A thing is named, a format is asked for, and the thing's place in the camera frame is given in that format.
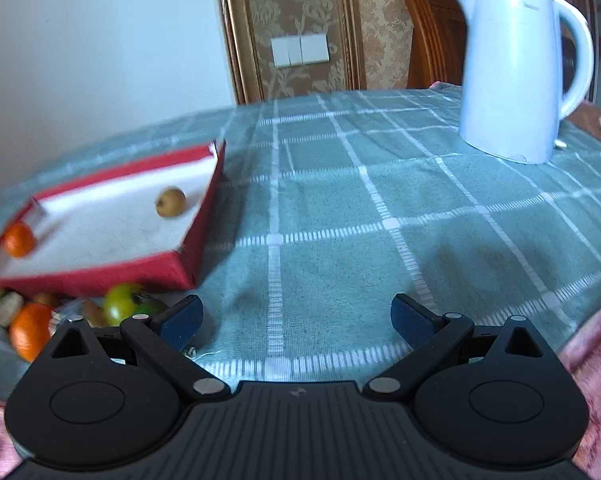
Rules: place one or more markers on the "orange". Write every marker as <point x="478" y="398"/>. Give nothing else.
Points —
<point x="19" y="240"/>
<point x="30" y="332"/>

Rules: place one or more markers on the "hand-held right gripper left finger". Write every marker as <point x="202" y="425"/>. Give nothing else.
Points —
<point x="183" y="324"/>

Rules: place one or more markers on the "pink patterned blanket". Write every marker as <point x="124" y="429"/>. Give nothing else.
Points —
<point x="595" y="385"/>

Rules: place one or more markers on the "white electric kettle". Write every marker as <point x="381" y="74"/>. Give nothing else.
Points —
<point x="510" y="70"/>

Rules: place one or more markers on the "wooden headboard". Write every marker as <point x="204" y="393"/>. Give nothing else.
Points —
<point x="430" y="35"/>

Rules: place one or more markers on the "white wall switch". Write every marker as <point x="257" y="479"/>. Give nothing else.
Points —
<point x="300" y="50"/>

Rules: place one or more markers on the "green pepper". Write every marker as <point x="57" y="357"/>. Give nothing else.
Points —
<point x="154" y="306"/>

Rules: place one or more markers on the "pile of clothes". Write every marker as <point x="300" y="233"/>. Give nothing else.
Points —
<point x="445" y="85"/>

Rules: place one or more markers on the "small brown round fruit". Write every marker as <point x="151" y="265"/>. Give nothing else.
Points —
<point x="171" y="202"/>

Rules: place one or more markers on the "red cardboard box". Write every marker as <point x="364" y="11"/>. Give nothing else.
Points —
<point x="105" y="227"/>

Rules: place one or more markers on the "brown oval fruit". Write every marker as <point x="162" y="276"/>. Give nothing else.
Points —
<point x="94" y="312"/>

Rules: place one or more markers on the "green tomato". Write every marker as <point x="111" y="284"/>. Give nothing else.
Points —
<point x="120" y="304"/>

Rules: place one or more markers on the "gold wall frame moulding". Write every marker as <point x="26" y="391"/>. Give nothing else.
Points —
<point x="235" y="35"/>

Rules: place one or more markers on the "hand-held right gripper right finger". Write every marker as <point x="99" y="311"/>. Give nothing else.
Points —
<point x="410" y="321"/>

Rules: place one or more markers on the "green checked cloth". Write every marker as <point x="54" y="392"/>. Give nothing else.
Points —
<point x="340" y="220"/>

